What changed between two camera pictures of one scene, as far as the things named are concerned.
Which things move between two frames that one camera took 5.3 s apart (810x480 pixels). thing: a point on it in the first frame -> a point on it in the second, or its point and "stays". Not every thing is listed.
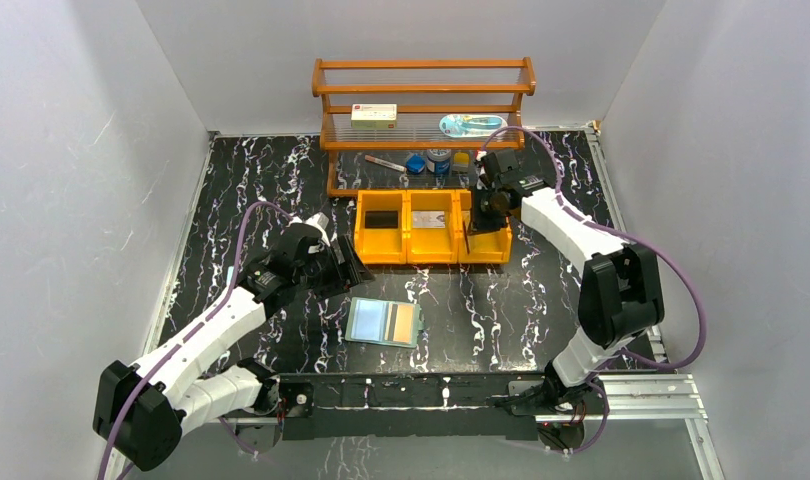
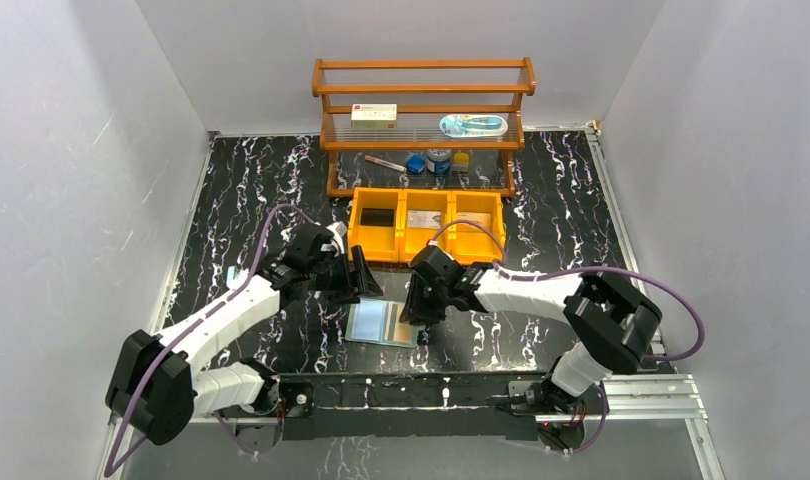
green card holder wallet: (384, 322) stays
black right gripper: (486, 216) -> (422, 291)
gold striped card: (399, 323) stays
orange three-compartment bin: (424, 226) stays
